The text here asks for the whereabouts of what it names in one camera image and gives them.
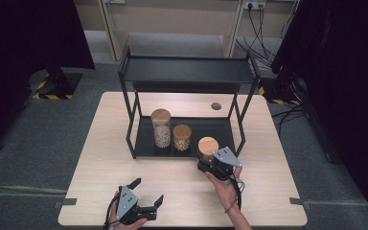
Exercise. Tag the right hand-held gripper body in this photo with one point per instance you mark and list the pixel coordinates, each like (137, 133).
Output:
(222, 163)

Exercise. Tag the person's left hand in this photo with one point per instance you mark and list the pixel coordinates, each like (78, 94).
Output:
(121, 225)

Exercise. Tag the white power strip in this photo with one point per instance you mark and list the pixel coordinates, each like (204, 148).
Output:
(255, 4)

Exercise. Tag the beige wooden background desk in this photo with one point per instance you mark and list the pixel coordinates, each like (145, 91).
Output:
(172, 19)

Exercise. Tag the black metal two-tier rack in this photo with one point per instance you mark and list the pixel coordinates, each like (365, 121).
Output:
(185, 73)

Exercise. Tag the short jar with pale contents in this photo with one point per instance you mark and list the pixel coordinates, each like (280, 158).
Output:
(182, 137)

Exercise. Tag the person's right hand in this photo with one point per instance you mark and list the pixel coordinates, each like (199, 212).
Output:
(225, 191)

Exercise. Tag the grey tape piece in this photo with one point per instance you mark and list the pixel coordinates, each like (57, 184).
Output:
(298, 202)
(66, 202)

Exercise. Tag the round dark table grommet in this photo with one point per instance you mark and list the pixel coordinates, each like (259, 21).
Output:
(216, 106)

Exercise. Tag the tall glass jar wooden lid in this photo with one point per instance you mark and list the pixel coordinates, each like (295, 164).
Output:
(161, 129)

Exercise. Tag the short jar with dark contents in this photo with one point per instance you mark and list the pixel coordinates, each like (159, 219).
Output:
(208, 146)

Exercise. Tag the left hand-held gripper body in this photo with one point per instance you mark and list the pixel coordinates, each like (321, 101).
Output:
(128, 204)

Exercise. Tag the striped black stand base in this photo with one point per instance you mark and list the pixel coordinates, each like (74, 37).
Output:
(279, 94)
(56, 86)

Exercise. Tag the dark wrist band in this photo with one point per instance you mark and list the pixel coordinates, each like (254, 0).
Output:
(230, 209)

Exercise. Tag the dark curtain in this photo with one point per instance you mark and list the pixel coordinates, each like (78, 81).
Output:
(28, 64)
(341, 80)

